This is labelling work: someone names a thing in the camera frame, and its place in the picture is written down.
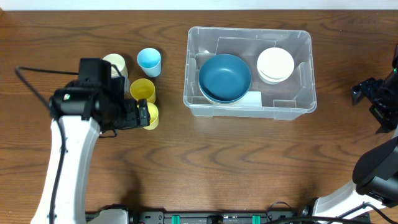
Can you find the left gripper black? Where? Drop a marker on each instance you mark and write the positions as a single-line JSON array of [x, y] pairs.
[[132, 114]]

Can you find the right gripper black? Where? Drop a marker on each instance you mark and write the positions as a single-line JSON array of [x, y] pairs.
[[372, 91]]

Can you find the yellow plastic cup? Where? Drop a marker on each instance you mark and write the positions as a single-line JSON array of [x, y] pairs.
[[154, 116], [143, 89]]

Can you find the cream plastic cup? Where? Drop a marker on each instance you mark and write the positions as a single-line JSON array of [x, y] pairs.
[[118, 61]]

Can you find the light blue plastic cup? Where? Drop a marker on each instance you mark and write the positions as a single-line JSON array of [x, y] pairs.
[[150, 60]]

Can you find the large dark blue bowl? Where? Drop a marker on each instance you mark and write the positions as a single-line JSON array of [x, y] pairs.
[[217, 100]]

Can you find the small white bowl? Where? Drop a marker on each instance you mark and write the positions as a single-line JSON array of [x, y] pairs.
[[275, 63]]

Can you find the small yellow bowl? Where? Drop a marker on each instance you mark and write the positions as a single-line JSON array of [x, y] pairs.
[[270, 80]]

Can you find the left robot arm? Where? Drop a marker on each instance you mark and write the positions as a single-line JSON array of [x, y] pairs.
[[81, 111]]

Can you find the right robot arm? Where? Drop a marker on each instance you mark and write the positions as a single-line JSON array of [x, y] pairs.
[[374, 179]]

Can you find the clear plastic storage container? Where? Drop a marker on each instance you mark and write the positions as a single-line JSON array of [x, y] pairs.
[[286, 100]]

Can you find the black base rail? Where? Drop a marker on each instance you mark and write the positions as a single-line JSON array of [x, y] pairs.
[[161, 217]]

